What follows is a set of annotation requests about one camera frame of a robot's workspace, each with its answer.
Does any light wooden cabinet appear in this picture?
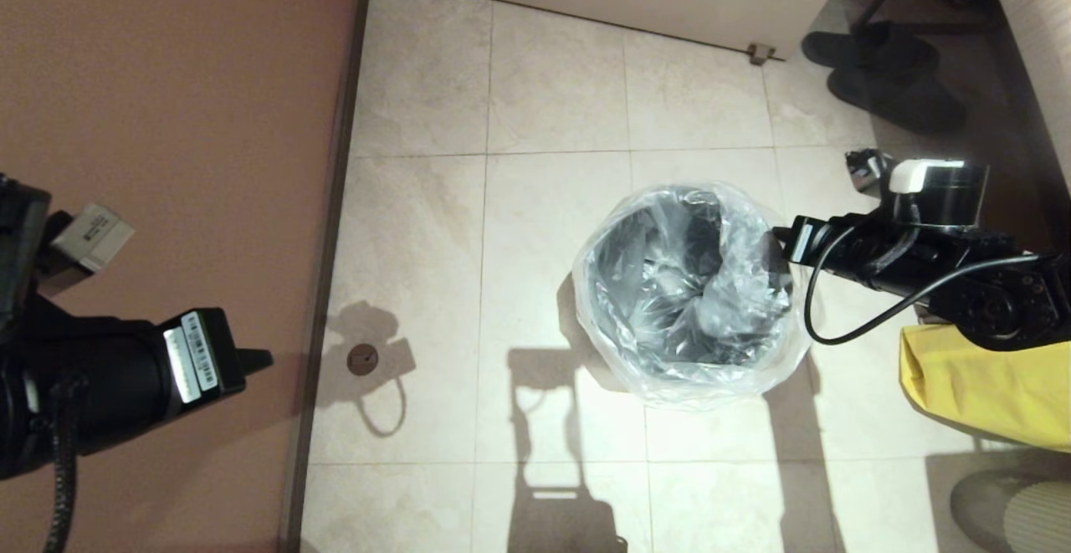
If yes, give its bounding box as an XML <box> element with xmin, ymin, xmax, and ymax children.
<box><xmin>977</xmin><ymin>0</ymin><xmax>1071</xmax><ymax>202</ymax></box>

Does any grey metal trash bin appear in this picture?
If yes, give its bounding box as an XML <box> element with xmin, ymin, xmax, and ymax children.
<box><xmin>584</xmin><ymin>189</ymin><xmax>794</xmax><ymax>370</ymax></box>

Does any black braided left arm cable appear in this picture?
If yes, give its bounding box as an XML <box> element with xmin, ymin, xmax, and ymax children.
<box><xmin>40</xmin><ymin>376</ymin><xmax>82</xmax><ymax>553</ymax></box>

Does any clear plastic trash bag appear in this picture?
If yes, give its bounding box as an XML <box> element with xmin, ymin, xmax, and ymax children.
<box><xmin>571</xmin><ymin>182</ymin><xmax>813</xmax><ymax>408</ymax></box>

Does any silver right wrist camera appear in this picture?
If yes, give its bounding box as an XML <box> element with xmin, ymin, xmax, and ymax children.
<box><xmin>845</xmin><ymin>148</ymin><xmax>893</xmax><ymax>196</ymax></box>

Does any black slipper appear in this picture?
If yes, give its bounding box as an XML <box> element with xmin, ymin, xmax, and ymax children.
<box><xmin>801</xmin><ymin>20</ymin><xmax>940</xmax><ymax>70</ymax></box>
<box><xmin>827</xmin><ymin>62</ymin><xmax>969</xmax><ymax>136</ymax></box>

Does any yellow bag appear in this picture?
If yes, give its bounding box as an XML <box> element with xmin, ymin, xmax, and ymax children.
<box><xmin>899</xmin><ymin>322</ymin><xmax>1071</xmax><ymax>454</ymax></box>

